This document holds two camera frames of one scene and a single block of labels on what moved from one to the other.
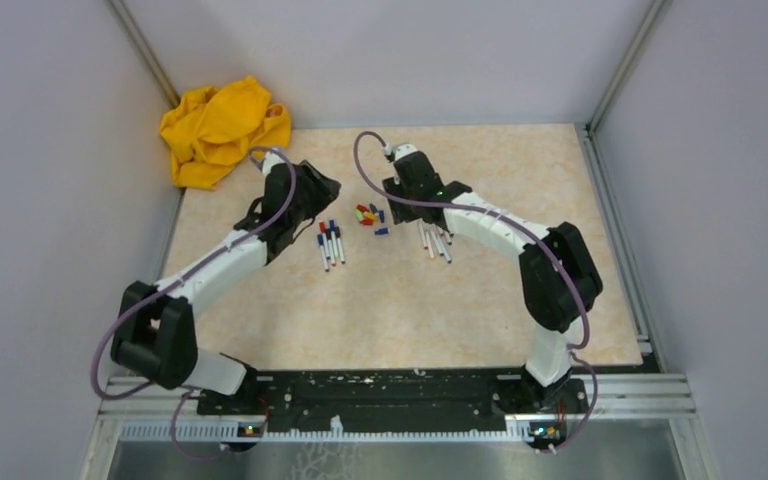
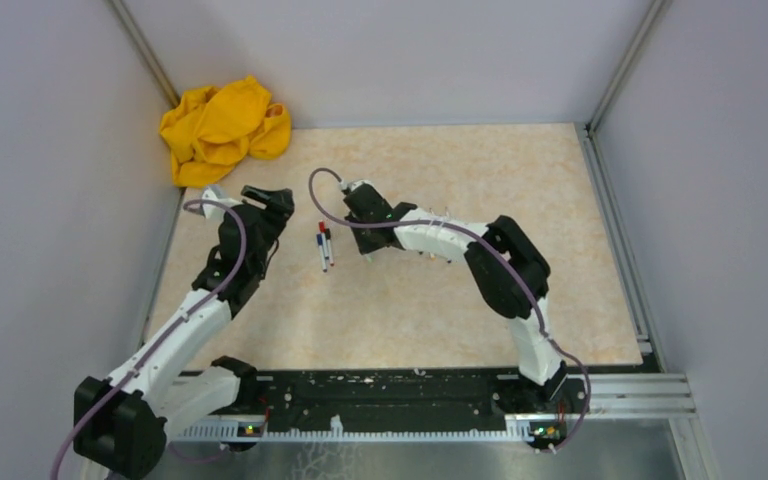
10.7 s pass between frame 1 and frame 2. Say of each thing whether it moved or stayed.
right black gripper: moved
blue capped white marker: stayed
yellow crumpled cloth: stayed
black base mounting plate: stayed
